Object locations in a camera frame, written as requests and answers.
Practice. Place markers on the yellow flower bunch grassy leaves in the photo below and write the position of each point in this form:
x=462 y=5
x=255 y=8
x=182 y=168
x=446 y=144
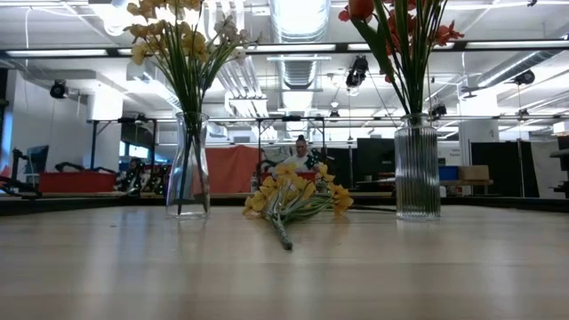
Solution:
x=284 y=191

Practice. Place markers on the white artificial flower bunch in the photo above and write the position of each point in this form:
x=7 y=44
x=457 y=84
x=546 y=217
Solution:
x=229 y=29

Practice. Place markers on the yellow veined flower spray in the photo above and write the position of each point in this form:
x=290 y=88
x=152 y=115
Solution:
x=193 y=42

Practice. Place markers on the orange-red flower bunch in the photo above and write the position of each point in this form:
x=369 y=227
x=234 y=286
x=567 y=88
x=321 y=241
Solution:
x=446 y=33

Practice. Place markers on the black background robot arm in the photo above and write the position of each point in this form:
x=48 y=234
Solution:
x=66 y=166
x=15 y=162

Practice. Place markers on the smooth clear glass carafe vase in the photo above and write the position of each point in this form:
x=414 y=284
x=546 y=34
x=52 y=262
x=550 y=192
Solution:
x=200 y=186

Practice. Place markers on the ribbed clear glass vase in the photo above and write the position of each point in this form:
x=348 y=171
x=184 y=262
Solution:
x=418 y=178

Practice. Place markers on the person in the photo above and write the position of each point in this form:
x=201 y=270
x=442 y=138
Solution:
x=302 y=162
x=134 y=171

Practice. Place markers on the orange-red cloth cover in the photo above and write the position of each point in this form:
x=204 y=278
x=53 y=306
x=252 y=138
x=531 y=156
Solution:
x=226 y=169

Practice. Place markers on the black partition panel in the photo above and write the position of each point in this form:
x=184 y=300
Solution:
x=502 y=155
x=373 y=155

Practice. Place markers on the black overhead light beam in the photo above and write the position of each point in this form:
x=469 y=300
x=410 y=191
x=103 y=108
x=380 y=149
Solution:
x=341 y=46

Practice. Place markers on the blue box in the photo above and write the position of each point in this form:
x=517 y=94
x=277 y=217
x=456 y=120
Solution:
x=448 y=173

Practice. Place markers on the brown cardboard box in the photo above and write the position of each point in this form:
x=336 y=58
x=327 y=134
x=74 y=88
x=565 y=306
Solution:
x=473 y=173

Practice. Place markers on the red storage bin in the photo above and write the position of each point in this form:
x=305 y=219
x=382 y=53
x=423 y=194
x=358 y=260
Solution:
x=95 y=182

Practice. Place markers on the dark computer monitor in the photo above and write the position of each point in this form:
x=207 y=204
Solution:
x=37 y=160

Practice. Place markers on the black ceiling-hung camera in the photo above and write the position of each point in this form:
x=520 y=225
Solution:
x=59 y=89
x=524 y=77
x=438 y=110
x=358 y=71

